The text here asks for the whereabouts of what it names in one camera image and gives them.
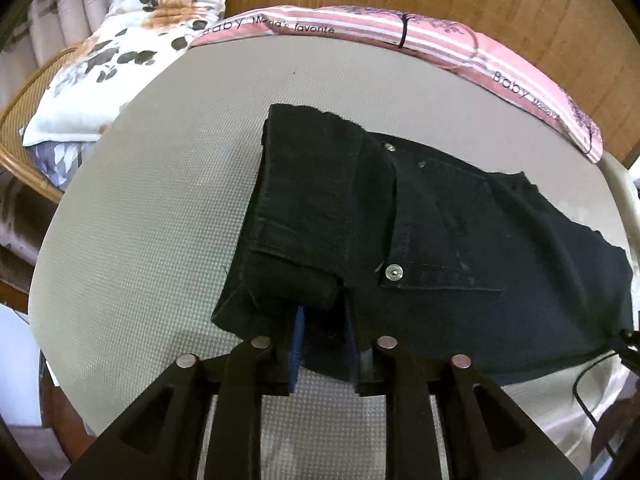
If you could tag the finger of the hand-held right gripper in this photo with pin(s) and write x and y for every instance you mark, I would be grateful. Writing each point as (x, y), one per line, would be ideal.
(631, 342)

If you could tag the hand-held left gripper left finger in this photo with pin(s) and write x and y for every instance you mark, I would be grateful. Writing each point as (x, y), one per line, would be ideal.
(298, 345)

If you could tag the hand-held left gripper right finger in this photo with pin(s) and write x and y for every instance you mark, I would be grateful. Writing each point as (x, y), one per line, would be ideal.
(353, 355)

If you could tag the black pants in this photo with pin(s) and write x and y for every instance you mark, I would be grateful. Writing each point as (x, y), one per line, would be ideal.
(450, 240)

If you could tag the grey textured mattress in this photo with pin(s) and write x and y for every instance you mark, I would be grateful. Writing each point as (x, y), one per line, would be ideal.
(150, 210)

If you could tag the white panel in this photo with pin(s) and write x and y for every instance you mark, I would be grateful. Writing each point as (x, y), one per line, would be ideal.
(17, 360)

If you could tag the grey leaf-patterned cloth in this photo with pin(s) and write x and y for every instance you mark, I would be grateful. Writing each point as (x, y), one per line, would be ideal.
(55, 165)

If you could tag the pink striped blanket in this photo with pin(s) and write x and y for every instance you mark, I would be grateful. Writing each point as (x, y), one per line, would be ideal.
(350, 25)

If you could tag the floral pillow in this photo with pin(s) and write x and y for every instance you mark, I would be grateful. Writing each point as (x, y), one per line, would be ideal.
(125, 60)

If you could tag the wicker chair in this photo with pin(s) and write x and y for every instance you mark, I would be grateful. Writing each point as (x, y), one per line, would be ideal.
(20, 105)

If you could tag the white curtain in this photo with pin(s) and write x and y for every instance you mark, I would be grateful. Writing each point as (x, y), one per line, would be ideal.
(65, 5)

